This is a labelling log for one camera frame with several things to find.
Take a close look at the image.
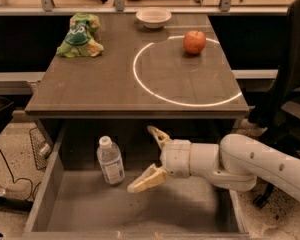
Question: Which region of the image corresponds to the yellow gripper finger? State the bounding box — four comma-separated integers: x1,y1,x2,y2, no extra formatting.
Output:
147,125,171,149
127,164,168,193

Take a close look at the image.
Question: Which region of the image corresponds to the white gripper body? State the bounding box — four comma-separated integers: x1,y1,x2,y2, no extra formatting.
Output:
160,140,191,178

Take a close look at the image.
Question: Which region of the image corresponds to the clear plastic water bottle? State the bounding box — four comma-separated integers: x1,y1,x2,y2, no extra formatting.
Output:
97,136,125,186

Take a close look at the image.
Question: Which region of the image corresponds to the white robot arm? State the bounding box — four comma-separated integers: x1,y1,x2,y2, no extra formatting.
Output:
127,126,300,202

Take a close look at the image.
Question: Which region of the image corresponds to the grey open drawer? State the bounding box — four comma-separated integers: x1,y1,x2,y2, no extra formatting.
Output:
24,121,249,240

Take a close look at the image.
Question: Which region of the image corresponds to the red apple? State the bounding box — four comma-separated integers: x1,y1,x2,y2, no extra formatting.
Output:
183,30,206,55

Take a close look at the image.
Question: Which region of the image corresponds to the white ceramic bowl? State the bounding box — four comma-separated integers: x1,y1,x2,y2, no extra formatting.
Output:
136,7,172,29

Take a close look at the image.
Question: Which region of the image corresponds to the green chip bag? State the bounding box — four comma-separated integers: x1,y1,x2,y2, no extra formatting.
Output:
56,13,104,58

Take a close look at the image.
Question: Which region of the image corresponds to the black office chair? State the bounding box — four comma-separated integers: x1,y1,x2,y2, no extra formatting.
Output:
247,0,300,209

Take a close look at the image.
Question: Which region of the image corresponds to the black wire mesh basket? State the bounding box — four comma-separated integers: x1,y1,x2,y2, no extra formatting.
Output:
29,127,51,171

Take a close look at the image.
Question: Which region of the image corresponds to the black floor cable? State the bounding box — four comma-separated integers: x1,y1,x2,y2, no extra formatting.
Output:
0,139,42,202

